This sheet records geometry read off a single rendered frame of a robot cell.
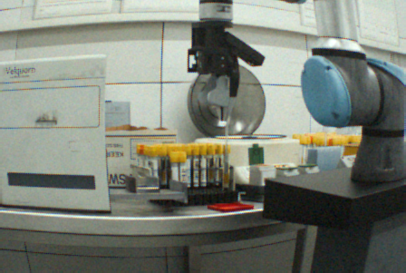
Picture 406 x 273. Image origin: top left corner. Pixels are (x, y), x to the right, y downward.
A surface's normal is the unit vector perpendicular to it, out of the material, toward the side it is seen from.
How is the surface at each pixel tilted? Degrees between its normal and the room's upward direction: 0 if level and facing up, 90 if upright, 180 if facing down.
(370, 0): 92
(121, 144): 94
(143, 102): 90
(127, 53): 90
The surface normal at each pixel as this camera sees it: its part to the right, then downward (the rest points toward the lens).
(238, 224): 0.47, 0.02
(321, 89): -0.87, 0.14
